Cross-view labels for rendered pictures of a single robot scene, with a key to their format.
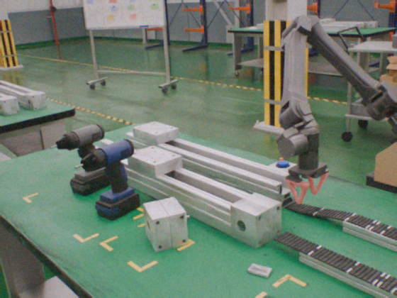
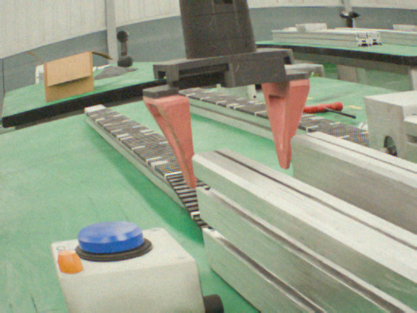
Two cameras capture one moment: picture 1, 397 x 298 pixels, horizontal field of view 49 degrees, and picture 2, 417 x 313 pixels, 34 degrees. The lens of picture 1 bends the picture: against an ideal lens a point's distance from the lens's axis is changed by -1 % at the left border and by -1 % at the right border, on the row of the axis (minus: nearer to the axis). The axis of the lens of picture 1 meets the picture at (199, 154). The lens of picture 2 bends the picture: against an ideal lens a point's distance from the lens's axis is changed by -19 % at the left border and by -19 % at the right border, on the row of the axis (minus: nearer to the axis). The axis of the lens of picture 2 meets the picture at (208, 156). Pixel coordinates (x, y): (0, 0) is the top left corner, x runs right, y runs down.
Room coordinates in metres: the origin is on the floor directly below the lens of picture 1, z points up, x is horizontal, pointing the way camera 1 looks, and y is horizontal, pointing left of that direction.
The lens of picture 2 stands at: (1.71, -0.04, 0.96)
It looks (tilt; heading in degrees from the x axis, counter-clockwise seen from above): 10 degrees down; 207
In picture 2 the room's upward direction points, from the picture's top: 8 degrees counter-clockwise
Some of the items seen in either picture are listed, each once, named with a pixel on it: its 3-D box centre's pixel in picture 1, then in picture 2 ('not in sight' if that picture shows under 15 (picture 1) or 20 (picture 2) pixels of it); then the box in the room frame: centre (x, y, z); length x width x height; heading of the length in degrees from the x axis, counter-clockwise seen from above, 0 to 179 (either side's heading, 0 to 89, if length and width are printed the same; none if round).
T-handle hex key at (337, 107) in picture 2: not in sight; (337, 112); (0.53, -0.39, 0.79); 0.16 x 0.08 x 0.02; 39
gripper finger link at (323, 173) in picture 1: (312, 181); (200, 124); (1.15, -0.32, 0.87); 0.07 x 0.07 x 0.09; 42
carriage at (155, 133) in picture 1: (156, 135); not in sight; (1.69, 0.17, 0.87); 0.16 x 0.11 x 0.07; 40
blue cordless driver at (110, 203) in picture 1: (107, 181); not in sight; (1.20, 0.28, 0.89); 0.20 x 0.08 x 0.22; 139
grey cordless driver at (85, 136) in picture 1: (80, 161); not in sight; (1.39, 0.40, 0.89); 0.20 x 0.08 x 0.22; 139
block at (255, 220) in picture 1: (259, 218); (414, 145); (1.04, -0.15, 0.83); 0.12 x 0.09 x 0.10; 130
